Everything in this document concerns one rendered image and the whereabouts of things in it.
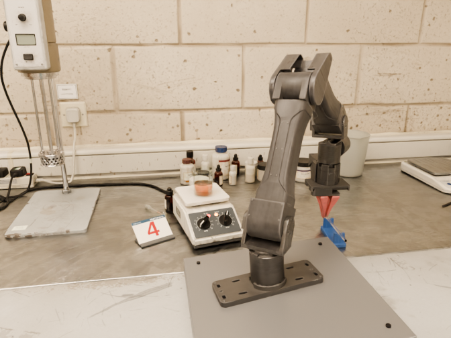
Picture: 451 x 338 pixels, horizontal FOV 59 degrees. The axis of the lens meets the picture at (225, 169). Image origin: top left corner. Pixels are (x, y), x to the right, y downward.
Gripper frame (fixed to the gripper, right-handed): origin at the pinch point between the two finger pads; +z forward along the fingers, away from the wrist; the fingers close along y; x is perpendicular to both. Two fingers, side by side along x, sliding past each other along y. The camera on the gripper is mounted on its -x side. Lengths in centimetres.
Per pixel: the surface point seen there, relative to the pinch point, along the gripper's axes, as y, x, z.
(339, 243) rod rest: -0.3, 11.7, 2.3
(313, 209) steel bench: -0.1, -9.9, 2.7
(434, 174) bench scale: -46, -26, -2
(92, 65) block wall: 67, -44, -37
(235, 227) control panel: 24.4, 6.9, -0.5
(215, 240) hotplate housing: 29.6, 9.8, 1.4
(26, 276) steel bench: 70, 19, 3
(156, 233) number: 43.9, 4.4, 1.6
